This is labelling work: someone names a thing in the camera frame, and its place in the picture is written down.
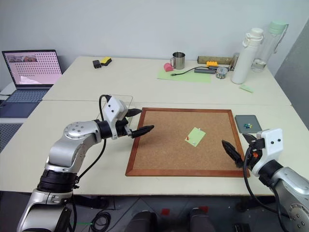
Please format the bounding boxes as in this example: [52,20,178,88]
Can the grey USB hub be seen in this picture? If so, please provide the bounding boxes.
[194,67,217,74]

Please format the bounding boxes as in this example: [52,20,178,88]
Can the coiled black floor cable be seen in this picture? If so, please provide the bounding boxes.
[92,209,112,232]

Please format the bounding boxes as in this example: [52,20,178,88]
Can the clear plastic container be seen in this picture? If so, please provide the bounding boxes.
[215,67,228,79]

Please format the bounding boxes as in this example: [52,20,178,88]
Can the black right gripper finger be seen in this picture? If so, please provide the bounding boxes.
[241,133,257,144]
[221,139,244,169]

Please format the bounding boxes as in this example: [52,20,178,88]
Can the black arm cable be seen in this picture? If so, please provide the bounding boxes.
[242,145,290,232]
[72,94,112,232]

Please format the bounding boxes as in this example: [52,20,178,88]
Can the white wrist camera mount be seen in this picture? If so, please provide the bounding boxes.
[252,128,283,177]
[100,96,128,140]

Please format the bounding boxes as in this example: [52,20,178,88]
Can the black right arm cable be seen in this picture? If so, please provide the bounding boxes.
[242,145,290,232]

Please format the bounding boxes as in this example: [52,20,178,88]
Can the steel mug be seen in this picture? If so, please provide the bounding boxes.
[169,51,187,70]

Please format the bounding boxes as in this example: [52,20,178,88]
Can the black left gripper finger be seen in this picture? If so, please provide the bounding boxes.
[126,108,142,118]
[131,125,155,139]

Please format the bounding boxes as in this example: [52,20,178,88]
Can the light green paper note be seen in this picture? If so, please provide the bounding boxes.
[184,127,207,147]

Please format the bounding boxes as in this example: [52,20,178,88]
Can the large green paper sheet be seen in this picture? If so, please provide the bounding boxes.
[157,66,212,85]

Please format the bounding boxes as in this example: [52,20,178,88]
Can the open laptop with pink screen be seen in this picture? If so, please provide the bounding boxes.
[0,49,63,118]

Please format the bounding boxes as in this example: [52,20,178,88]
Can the clear bottle with green cap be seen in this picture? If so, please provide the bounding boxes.
[251,20,289,73]

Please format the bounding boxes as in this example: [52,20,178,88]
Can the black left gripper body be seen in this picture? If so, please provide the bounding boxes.
[115,117,134,140]

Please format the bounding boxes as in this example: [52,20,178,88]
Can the grey metal bar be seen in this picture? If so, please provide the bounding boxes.
[230,53,240,71]

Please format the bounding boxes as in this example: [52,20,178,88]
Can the grey partition panel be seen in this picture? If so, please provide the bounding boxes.
[273,23,309,185]

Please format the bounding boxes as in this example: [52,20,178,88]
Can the dark rounded shape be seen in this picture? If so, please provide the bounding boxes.
[189,207,213,232]
[125,210,158,232]

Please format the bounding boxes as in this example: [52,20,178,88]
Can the wood-framed cork board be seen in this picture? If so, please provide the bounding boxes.
[125,107,251,178]

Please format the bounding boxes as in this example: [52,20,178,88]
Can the grey square pin dish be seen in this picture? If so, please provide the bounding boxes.
[234,115,263,134]

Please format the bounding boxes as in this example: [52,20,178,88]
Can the brown rolled cylinder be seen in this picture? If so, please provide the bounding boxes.
[197,56,234,65]

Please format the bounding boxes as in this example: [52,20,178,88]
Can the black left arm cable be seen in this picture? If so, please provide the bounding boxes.
[72,94,112,232]

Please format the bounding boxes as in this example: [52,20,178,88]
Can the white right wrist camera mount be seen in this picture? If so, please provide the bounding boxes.
[252,128,283,177]

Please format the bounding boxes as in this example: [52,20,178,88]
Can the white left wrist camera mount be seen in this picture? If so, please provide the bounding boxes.
[100,96,128,140]

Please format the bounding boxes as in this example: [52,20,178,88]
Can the small green paper strip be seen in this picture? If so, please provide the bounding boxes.
[239,84,255,94]

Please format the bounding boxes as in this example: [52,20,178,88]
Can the white water bottle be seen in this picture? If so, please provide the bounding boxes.
[231,28,265,85]

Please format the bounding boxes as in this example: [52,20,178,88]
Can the black USB cable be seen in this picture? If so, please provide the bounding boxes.
[170,67,209,77]

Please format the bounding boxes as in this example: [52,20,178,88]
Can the clear acrylic tray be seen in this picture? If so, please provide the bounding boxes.
[96,94,136,132]

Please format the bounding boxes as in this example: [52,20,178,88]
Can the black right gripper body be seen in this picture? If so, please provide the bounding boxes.
[245,137,266,170]

